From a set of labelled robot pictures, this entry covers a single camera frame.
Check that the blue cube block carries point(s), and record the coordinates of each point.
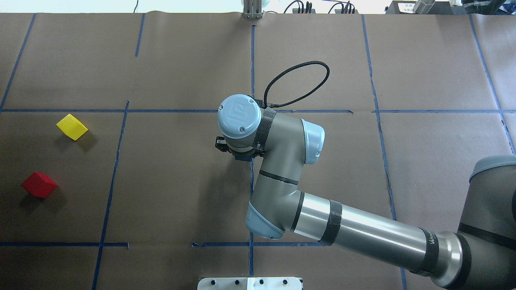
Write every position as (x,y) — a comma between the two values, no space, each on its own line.
(244,159)

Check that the yellow cube block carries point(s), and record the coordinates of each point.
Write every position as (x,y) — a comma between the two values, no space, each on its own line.
(72,127)

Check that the red cube block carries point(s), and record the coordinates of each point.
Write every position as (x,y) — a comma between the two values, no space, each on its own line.
(39,185)

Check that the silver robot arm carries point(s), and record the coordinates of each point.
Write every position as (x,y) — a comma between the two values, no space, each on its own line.
(448,213)

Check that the black power strip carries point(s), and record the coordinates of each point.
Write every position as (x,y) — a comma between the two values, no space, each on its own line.
(321,7)

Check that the black box under cylinder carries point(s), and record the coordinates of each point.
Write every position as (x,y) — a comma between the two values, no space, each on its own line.
(439,8)

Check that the silver metal cylinder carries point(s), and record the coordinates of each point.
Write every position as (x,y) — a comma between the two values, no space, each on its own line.
(423,6)

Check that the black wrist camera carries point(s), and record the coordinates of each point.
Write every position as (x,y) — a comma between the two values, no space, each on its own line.
(221,144)

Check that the aluminium frame post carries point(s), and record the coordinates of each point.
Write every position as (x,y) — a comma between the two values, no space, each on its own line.
(252,9)

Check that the white camera pole with base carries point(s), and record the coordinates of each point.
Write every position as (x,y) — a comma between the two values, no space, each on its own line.
(251,283)

